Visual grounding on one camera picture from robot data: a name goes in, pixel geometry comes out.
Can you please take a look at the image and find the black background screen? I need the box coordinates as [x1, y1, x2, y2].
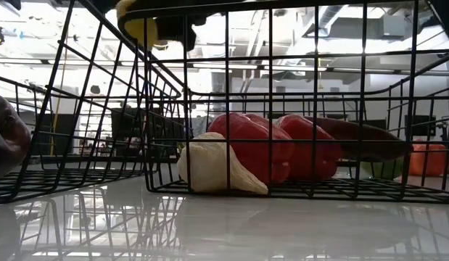
[110, 107, 145, 141]
[405, 115, 436, 137]

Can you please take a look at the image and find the white garlic bulb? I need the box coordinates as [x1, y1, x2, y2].
[176, 131, 269, 196]

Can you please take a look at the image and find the yellow lemon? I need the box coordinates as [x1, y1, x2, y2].
[115, 0, 160, 51]

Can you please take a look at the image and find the red bell pepper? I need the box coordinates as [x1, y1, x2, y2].
[274, 114, 343, 181]
[207, 112, 296, 186]

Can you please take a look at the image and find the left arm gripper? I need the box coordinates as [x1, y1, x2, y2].
[136, 0, 225, 52]

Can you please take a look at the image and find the dark red chili pepper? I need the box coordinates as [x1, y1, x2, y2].
[303, 115, 413, 163]

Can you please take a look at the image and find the light green cucumber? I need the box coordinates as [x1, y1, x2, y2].
[360, 157, 406, 181]

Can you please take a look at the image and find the orange-red tomato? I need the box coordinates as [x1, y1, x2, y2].
[408, 139, 449, 178]

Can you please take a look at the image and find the black wire basket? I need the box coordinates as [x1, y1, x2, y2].
[0, 0, 187, 204]
[117, 0, 449, 204]

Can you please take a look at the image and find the dark maroon apple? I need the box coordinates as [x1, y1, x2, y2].
[0, 92, 32, 181]

